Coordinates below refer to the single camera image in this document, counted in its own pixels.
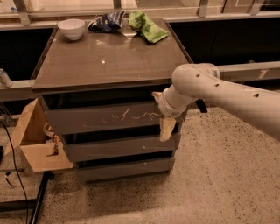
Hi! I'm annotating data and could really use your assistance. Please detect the grey middle drawer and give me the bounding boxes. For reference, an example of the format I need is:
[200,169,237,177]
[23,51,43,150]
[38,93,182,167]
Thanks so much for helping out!
[64,133,181,162]

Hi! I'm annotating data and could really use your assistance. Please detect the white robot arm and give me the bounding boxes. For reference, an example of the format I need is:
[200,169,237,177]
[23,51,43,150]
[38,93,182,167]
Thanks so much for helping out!
[152,63,280,142]

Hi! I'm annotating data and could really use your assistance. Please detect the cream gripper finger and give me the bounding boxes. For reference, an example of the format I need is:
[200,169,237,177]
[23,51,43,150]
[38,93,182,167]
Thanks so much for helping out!
[160,117,176,142]
[152,92,163,103]

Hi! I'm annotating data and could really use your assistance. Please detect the green snack bag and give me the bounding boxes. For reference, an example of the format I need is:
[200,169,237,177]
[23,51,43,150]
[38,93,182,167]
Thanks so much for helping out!
[129,10,168,44]

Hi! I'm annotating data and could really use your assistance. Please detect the grey bottom drawer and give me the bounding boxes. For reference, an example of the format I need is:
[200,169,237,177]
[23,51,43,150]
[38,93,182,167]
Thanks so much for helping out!
[76,157,175,182]

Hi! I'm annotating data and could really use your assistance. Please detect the grey drawer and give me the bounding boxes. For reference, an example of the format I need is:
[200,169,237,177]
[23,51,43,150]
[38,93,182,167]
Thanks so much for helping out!
[45,101,163,135]
[76,157,175,182]
[64,133,181,162]

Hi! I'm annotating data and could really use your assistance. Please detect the black metal floor frame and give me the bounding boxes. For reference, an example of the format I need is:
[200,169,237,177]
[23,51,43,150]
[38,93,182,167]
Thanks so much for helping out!
[0,171,54,224]

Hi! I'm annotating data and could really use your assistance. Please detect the grey drawer cabinet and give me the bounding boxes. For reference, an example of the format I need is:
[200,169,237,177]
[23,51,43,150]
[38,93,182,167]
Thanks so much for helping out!
[32,24,187,170]

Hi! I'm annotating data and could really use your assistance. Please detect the blue snack bag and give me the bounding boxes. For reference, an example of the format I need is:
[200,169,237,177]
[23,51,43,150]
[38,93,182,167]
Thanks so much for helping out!
[87,11,125,33]

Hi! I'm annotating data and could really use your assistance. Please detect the cardboard box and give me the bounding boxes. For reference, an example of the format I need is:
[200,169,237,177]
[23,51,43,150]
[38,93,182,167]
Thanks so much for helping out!
[3,99,74,172]

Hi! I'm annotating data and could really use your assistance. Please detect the black cable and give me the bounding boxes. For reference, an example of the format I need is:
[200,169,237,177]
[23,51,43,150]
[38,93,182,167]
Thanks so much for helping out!
[0,121,30,224]

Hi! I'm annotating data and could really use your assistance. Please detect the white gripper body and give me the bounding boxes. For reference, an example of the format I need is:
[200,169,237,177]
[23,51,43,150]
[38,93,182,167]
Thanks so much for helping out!
[158,88,186,118]

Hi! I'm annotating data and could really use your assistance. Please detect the white ceramic bowl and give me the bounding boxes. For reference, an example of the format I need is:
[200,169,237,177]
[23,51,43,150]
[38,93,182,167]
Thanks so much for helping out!
[58,18,85,40]

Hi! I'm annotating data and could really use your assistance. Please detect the grey top drawer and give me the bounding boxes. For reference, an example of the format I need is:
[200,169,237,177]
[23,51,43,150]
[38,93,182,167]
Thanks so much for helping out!
[45,101,163,135]

